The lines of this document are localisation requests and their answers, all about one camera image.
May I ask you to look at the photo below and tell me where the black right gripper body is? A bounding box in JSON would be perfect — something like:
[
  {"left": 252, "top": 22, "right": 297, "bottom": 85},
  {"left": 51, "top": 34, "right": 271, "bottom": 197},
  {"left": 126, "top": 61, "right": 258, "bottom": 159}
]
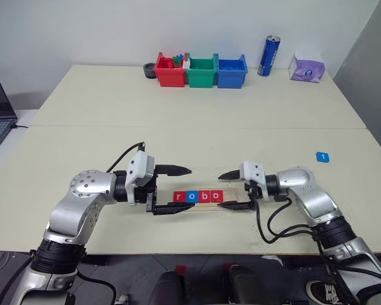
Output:
[{"left": 243, "top": 179, "right": 264, "bottom": 210}]

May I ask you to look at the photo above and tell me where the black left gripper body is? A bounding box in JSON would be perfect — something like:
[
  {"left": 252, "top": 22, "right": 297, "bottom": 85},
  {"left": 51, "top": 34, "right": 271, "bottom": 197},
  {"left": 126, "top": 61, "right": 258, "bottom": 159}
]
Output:
[{"left": 135, "top": 177, "right": 159, "bottom": 216}]

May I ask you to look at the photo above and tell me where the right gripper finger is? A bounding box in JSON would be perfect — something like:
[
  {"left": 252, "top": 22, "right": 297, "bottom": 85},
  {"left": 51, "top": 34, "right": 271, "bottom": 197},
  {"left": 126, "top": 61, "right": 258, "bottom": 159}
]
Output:
[
  {"left": 218, "top": 170, "right": 242, "bottom": 182},
  {"left": 216, "top": 200, "right": 251, "bottom": 211}
]

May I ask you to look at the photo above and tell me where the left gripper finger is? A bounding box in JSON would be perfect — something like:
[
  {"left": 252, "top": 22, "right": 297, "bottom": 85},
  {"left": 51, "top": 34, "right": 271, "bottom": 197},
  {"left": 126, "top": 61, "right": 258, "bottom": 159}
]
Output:
[
  {"left": 154, "top": 164, "right": 193, "bottom": 177},
  {"left": 154, "top": 203, "right": 196, "bottom": 216}
]

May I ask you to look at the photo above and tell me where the wooden letter tray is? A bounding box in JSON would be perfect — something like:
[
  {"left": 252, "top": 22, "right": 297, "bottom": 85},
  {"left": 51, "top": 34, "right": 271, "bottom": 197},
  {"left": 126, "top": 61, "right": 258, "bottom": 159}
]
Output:
[{"left": 168, "top": 186, "right": 242, "bottom": 211}]

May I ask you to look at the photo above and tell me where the narrow dark rounded shape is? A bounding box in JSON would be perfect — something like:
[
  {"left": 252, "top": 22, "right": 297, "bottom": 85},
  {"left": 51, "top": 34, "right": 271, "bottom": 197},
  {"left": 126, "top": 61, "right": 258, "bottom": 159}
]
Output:
[{"left": 154, "top": 270, "right": 187, "bottom": 305}]

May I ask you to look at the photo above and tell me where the wide dark rounded shape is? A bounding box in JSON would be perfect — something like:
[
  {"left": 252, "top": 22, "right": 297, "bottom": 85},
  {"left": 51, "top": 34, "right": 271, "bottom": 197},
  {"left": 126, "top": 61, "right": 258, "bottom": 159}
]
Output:
[{"left": 222, "top": 264, "right": 261, "bottom": 305}]

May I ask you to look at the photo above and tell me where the red plastic bin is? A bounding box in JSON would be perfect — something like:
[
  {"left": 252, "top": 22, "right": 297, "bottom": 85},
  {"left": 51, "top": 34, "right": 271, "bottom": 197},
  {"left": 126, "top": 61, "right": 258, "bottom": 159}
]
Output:
[{"left": 154, "top": 51, "right": 187, "bottom": 87}]

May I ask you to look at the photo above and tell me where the blue plastic bin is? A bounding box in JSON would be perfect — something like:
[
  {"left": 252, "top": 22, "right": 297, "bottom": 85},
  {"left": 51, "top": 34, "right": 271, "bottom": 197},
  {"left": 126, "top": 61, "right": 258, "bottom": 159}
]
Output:
[{"left": 215, "top": 53, "right": 248, "bottom": 89}]

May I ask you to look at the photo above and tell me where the green plastic bin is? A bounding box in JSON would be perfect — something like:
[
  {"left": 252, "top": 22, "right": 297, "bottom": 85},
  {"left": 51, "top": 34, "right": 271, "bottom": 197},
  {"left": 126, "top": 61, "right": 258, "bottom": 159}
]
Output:
[{"left": 184, "top": 52, "right": 218, "bottom": 88}]

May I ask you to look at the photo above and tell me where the black and white shoe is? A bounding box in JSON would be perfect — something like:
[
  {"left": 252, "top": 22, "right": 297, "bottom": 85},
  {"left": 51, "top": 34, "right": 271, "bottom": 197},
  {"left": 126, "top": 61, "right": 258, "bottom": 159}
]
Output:
[{"left": 305, "top": 279, "right": 340, "bottom": 305}]

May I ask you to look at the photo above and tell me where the blue drink can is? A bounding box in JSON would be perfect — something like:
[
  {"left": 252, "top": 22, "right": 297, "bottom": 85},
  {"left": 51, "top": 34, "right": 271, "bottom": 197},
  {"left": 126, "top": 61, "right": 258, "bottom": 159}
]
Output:
[{"left": 257, "top": 34, "right": 281, "bottom": 77}]

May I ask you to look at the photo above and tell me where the purple tissue box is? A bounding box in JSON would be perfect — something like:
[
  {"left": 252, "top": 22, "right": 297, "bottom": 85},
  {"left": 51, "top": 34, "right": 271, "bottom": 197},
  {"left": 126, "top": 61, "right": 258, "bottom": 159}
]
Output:
[{"left": 288, "top": 50, "right": 326, "bottom": 83}]

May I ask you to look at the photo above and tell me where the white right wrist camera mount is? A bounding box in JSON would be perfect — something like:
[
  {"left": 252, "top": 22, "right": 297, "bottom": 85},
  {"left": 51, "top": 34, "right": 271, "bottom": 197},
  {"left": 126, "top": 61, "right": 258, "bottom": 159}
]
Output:
[{"left": 239, "top": 161, "right": 269, "bottom": 200}]

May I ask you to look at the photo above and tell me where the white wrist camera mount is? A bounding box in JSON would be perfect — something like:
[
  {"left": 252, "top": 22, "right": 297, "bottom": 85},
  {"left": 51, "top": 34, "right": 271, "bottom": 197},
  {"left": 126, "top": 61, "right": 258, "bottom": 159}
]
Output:
[
  {"left": 239, "top": 161, "right": 269, "bottom": 200},
  {"left": 125, "top": 151, "right": 156, "bottom": 207}
]

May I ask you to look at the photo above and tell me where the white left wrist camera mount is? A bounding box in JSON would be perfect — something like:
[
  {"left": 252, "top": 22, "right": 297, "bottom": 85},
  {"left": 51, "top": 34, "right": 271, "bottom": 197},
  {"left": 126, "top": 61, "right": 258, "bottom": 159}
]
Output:
[{"left": 125, "top": 151, "right": 156, "bottom": 207}]

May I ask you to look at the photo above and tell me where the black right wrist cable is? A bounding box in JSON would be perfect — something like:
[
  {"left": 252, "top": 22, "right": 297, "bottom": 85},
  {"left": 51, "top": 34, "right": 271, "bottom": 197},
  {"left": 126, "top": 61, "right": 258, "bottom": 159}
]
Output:
[{"left": 255, "top": 195, "right": 324, "bottom": 245}]

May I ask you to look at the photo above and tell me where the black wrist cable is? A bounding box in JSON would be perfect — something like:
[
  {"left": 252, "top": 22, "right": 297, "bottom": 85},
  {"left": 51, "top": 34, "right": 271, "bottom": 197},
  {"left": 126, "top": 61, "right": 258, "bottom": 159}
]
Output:
[
  {"left": 255, "top": 195, "right": 324, "bottom": 245},
  {"left": 106, "top": 142, "right": 147, "bottom": 174}
]

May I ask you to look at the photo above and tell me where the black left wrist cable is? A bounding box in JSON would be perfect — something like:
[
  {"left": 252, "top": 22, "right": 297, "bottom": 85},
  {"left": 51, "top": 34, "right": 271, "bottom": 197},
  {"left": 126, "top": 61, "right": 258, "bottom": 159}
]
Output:
[{"left": 106, "top": 142, "right": 147, "bottom": 174}]

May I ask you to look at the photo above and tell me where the black left shoulder cable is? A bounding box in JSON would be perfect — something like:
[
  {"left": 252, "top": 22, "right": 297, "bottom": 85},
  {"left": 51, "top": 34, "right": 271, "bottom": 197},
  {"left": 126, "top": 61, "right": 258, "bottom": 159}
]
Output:
[{"left": 76, "top": 271, "right": 118, "bottom": 305}]

